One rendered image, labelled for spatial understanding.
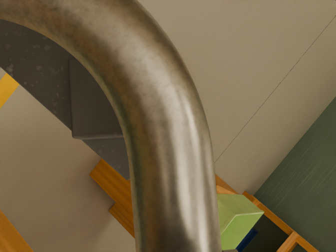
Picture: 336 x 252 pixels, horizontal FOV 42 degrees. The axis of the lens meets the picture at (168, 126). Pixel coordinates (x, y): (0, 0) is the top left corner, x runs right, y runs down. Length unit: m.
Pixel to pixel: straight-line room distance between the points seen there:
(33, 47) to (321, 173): 6.05
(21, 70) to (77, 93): 0.04
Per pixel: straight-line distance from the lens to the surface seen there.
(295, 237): 5.54
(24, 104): 1.90
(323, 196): 6.19
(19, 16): 0.16
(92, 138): 0.20
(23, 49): 0.22
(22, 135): 2.01
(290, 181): 6.24
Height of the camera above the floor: 1.23
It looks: 25 degrees down
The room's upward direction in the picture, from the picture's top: 130 degrees clockwise
